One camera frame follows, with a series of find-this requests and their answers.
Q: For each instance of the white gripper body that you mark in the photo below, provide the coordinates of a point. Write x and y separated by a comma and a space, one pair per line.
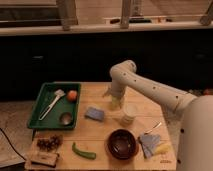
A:
117, 93

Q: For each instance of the blue sponge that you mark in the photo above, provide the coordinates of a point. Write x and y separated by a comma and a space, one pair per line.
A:
95, 114

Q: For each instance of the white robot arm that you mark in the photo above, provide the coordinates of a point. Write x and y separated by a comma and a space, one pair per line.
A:
195, 149

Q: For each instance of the green plastic cup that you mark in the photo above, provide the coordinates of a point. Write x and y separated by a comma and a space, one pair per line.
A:
116, 104

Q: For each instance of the white paper cup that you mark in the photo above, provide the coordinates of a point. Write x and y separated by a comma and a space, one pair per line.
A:
129, 114

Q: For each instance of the orange fruit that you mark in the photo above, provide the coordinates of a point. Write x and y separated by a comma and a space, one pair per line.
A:
72, 95

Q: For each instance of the dark red bowl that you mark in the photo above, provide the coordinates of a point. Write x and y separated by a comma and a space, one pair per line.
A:
121, 144

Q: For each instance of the metal spoon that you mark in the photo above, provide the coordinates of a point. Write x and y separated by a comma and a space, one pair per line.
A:
153, 128

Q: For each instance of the small metal cup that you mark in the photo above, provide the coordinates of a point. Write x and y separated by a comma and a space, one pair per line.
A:
65, 118

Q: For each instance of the green plastic tray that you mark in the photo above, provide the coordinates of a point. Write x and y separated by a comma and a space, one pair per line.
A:
45, 97

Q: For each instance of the white dish brush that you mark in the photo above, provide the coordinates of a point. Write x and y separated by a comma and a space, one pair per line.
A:
58, 95

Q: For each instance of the blue grey cloth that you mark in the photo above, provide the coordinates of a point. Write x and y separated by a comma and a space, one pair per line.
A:
149, 144

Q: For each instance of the green chili pepper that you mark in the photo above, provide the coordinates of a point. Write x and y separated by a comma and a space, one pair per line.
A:
84, 154

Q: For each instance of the yellow banana toy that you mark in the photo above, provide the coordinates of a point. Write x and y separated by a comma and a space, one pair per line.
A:
162, 148

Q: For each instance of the bunch of dark grapes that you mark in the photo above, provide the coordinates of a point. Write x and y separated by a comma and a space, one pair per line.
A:
49, 144

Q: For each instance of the brown wooden block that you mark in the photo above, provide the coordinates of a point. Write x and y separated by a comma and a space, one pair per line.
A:
44, 158

